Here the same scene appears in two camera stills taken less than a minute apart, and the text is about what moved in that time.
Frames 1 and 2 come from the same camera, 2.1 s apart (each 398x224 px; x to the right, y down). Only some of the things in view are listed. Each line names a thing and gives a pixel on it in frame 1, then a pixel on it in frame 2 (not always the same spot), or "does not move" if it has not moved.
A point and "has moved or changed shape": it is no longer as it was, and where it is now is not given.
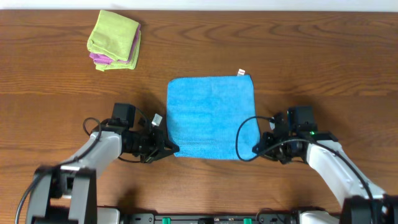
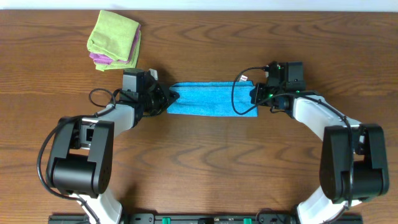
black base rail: [211, 218] does not move
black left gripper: [157, 142] → [160, 97]
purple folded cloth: [106, 60] does not move
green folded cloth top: [114, 36] does not move
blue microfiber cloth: [212, 117] has moved or changed shape
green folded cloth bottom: [121, 65] does not move
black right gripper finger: [259, 149] → [254, 95]
